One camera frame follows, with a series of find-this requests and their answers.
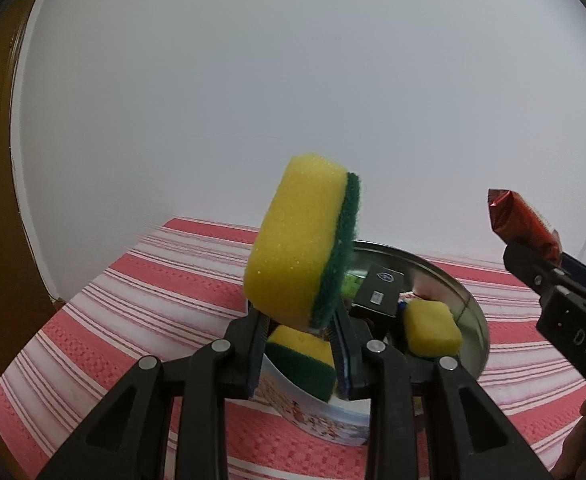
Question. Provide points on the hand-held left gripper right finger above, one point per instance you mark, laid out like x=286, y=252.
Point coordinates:
x=353, y=370

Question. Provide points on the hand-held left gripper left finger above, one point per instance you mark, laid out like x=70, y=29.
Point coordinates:
x=245, y=355

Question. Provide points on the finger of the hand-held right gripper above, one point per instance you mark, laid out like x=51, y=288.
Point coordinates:
x=583, y=272
x=533, y=265

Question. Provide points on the shiny red snack packet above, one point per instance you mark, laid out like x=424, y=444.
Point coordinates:
x=520, y=217

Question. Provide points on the round metal cookie tin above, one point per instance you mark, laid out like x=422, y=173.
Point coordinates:
x=318, y=417

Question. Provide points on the green white tissue pack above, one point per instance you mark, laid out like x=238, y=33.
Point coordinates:
x=353, y=284

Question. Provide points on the yellow sponge with green back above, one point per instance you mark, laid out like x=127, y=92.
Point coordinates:
x=298, y=355
x=293, y=240

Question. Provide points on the small black box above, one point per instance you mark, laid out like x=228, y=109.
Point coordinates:
x=380, y=290

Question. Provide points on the plain yellow sponge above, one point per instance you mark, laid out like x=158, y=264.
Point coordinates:
x=430, y=327

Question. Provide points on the red white striped tablecloth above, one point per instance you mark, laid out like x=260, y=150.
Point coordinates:
x=123, y=300

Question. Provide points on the brown wooden door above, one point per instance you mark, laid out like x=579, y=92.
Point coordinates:
x=3, y=160

